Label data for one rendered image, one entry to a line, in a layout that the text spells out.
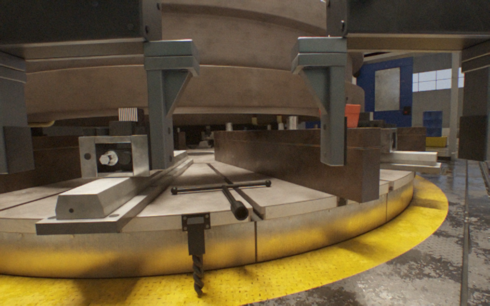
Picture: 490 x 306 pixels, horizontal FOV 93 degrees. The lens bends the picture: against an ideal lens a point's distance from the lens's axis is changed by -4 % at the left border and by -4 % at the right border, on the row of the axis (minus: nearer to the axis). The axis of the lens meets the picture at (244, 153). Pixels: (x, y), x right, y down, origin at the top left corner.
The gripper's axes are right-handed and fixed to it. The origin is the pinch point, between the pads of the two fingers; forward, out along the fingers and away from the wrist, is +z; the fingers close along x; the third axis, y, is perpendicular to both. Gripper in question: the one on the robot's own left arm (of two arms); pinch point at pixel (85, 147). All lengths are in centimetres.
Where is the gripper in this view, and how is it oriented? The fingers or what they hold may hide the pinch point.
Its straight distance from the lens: 25.1
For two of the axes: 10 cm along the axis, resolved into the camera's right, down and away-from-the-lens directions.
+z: 0.2, 10.0, 0.9
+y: -0.1, -0.9, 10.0
